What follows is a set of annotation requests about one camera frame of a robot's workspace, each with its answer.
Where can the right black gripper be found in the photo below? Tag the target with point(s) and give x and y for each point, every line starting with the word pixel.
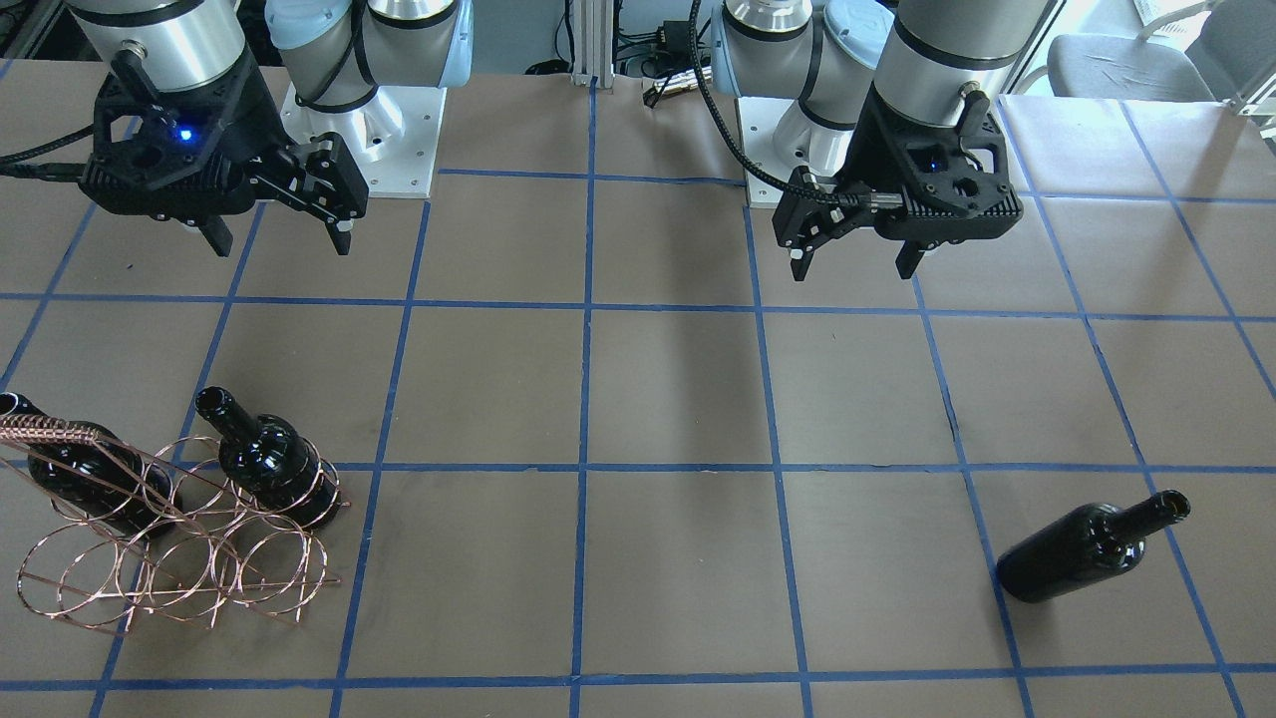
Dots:
pixel 251 128

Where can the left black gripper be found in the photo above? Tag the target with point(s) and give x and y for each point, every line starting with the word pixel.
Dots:
pixel 855 166

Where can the dark wine bottle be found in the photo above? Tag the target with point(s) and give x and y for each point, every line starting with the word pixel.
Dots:
pixel 1090 544

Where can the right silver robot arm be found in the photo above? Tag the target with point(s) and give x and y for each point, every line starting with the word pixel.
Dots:
pixel 337 53

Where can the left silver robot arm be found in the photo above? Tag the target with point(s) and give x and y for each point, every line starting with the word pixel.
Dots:
pixel 919 55

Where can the dark bottle in basket middle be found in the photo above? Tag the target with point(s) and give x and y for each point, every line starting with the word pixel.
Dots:
pixel 264 455

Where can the dark bottle in basket end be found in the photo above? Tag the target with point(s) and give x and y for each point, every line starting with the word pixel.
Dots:
pixel 112 485

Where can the grey office chair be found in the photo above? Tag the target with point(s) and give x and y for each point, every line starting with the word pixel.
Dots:
pixel 1230 61

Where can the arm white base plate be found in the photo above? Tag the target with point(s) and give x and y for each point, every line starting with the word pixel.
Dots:
pixel 778 137
pixel 394 137

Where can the copper wire wine basket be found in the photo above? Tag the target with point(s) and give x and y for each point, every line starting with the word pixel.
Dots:
pixel 209 547

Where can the aluminium frame post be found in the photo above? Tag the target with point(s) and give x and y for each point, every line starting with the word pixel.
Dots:
pixel 592 43

